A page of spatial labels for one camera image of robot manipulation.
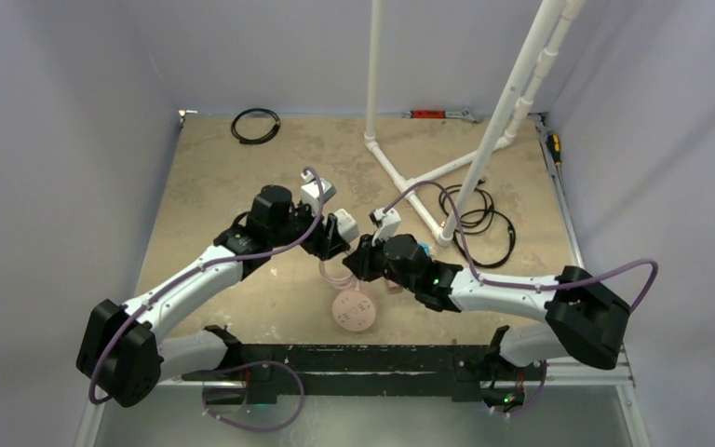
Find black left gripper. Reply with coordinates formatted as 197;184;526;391
268;199;348;260

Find white cube power socket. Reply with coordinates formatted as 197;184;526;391
333;209;360;244

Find small pink brown plug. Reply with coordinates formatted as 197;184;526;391
385;280;402;292

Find pink round socket with cord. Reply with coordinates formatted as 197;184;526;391
318;261;378;333

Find blue plug adapter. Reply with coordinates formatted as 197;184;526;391
417;241;431;256

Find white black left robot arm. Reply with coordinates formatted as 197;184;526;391
76;183;359;407

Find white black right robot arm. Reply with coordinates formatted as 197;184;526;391
343;235;631;379

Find yellow black screwdriver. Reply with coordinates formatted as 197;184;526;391
546;132;562;168

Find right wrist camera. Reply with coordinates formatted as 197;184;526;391
370;208;401;246

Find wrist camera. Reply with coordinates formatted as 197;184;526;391
300;168;337;217
370;208;401;246

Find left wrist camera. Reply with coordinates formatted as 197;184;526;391
300;168;337;217

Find white PVC pipe frame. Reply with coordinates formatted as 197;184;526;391
364;0;586;247

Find small black coiled cable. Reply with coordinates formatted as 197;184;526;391
230;107;281;146

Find large black coiled cable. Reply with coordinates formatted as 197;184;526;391
438;179;518;270

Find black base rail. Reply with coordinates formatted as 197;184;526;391
182;327;546;405

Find red handled adjustable wrench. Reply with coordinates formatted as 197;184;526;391
402;109;483;124

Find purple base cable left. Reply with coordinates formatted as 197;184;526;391
201;362;305;434

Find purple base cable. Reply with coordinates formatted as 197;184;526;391
485;372;550;421
201;362;305;434

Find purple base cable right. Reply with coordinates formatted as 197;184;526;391
485;372;550;421

